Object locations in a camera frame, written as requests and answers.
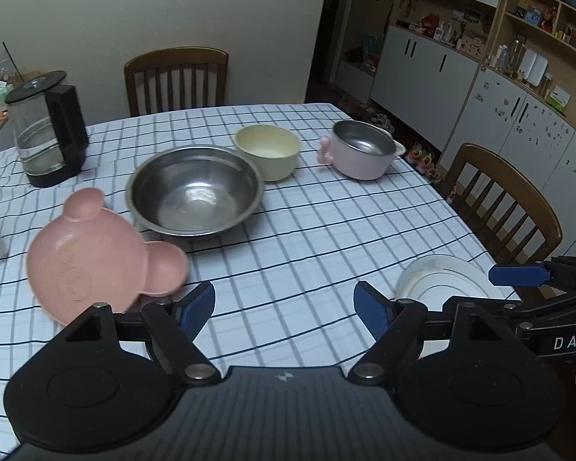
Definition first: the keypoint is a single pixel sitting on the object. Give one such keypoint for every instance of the pink child shoe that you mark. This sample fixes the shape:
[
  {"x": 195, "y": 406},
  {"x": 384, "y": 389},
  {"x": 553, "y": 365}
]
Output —
[
  {"x": 415, "y": 152},
  {"x": 430, "y": 167}
]

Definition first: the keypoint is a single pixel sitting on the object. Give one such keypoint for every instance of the glass electric kettle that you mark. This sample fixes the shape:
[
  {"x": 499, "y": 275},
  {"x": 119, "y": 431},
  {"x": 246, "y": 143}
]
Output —
[{"x": 48, "y": 129}]

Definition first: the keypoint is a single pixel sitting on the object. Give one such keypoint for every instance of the pink bear-shaped plate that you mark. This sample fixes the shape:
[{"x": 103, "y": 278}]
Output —
[{"x": 91, "y": 259}]

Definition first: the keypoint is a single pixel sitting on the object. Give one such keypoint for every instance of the wooden chair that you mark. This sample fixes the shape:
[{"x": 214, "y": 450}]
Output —
[
  {"x": 173, "y": 60},
  {"x": 509, "y": 177}
]

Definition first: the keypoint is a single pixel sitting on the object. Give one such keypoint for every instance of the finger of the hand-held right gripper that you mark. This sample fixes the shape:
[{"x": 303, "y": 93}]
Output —
[{"x": 518, "y": 274}]

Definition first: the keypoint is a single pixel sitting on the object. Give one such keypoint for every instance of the white black-checked tablecloth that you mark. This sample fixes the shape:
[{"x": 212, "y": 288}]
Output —
[{"x": 293, "y": 249}]

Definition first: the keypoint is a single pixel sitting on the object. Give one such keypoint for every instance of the white round plate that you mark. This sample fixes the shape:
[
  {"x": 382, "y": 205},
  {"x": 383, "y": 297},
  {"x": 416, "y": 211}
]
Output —
[{"x": 437, "y": 278}]

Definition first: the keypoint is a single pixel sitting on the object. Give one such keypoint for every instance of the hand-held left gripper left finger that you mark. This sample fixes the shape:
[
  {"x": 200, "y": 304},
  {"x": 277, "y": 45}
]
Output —
[{"x": 199, "y": 308}]

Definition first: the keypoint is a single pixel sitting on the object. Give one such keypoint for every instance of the large stainless steel bowl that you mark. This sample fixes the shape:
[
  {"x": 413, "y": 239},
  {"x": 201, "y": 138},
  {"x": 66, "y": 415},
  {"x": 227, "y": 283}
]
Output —
[{"x": 197, "y": 197}]

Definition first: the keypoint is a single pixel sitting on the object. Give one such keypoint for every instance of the cream round bowl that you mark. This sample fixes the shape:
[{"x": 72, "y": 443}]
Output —
[{"x": 267, "y": 143}]

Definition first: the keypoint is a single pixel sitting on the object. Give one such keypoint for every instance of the grey sandals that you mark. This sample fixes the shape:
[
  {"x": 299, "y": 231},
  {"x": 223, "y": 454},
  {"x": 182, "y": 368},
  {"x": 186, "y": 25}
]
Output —
[{"x": 383, "y": 123}]

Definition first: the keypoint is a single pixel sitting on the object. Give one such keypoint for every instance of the open wooden shelf unit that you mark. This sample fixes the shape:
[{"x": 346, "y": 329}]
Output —
[{"x": 508, "y": 9}]

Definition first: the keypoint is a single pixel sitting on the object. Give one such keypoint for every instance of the pink pot with steel lining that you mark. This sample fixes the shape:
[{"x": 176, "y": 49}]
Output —
[{"x": 360, "y": 163}]

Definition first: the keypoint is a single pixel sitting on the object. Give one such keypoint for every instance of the green box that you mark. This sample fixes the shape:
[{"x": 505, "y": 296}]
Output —
[{"x": 558, "y": 97}]

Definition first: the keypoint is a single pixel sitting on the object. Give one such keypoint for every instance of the white two-door cabinet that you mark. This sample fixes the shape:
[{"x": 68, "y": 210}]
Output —
[{"x": 427, "y": 72}]

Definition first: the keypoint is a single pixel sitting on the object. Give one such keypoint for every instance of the white cabinet with stickers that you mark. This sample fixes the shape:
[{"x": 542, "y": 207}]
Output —
[{"x": 533, "y": 153}]

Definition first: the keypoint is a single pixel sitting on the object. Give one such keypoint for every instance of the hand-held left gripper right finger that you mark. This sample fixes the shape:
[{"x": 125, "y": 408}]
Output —
[{"x": 369, "y": 309}]

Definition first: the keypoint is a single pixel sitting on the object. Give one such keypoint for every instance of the white box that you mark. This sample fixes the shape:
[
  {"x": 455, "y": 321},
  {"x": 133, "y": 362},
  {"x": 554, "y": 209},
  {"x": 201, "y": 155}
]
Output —
[{"x": 533, "y": 67}]

